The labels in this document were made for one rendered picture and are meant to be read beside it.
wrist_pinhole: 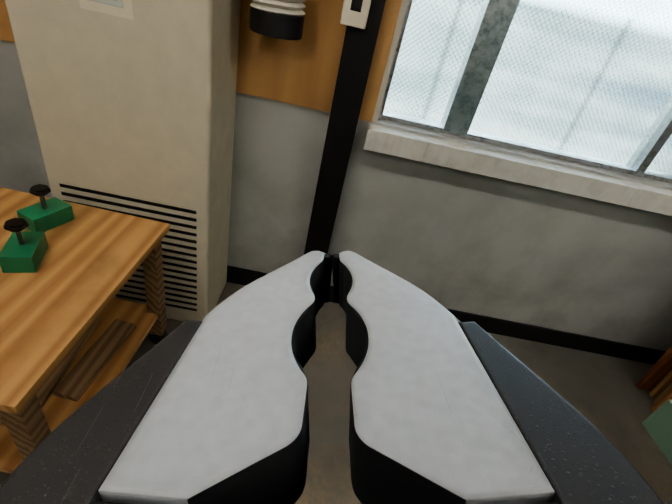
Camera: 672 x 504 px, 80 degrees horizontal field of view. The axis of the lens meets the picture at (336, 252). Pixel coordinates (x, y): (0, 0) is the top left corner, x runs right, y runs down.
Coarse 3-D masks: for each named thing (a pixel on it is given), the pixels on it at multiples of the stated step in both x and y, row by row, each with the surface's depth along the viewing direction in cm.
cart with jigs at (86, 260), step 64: (0, 192) 122; (0, 256) 95; (64, 256) 106; (128, 256) 111; (0, 320) 87; (64, 320) 90; (128, 320) 136; (0, 384) 76; (64, 384) 112; (0, 448) 98
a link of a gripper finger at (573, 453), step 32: (480, 352) 8; (512, 384) 7; (544, 384) 7; (512, 416) 7; (544, 416) 7; (576, 416) 7; (544, 448) 6; (576, 448) 6; (608, 448) 6; (576, 480) 6; (608, 480) 6; (640, 480) 6
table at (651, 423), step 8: (664, 408) 55; (656, 416) 56; (664, 416) 55; (648, 424) 57; (656, 424) 56; (664, 424) 55; (648, 432) 57; (656, 432) 56; (664, 432) 55; (656, 440) 56; (664, 440) 55; (664, 448) 54
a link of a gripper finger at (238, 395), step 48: (288, 288) 10; (240, 336) 8; (288, 336) 8; (192, 384) 7; (240, 384) 7; (288, 384) 7; (144, 432) 6; (192, 432) 6; (240, 432) 6; (288, 432) 6; (144, 480) 6; (192, 480) 6; (240, 480) 6; (288, 480) 6
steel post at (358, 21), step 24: (360, 0) 111; (384, 0) 113; (360, 24) 115; (360, 48) 121; (360, 72) 125; (336, 96) 129; (360, 96) 129; (336, 120) 134; (336, 144) 138; (336, 168) 144; (336, 192) 149; (312, 216) 156; (312, 240) 162
